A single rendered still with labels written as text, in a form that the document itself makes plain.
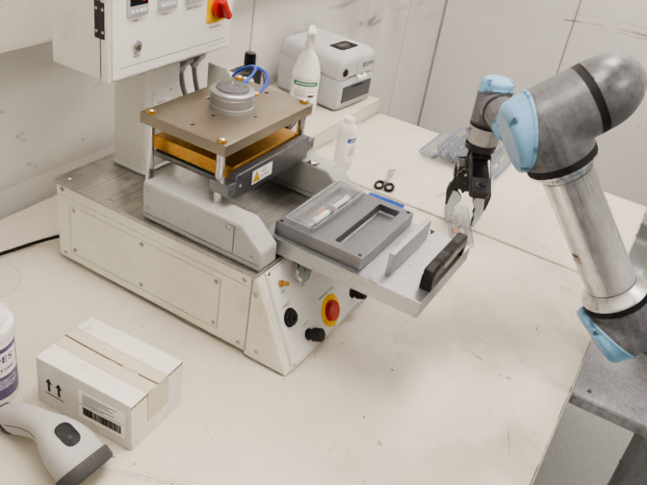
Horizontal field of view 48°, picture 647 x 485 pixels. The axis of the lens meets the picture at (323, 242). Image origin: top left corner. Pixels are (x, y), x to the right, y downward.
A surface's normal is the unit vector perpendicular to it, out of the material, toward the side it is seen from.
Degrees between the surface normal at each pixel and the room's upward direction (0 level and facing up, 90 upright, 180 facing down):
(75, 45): 90
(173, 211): 90
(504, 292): 0
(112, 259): 90
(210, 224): 90
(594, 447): 0
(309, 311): 65
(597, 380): 0
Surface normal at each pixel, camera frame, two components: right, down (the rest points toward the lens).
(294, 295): 0.83, -0.01
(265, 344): -0.51, 0.40
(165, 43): 0.85, 0.38
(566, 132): 0.12, 0.43
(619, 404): 0.15, -0.84
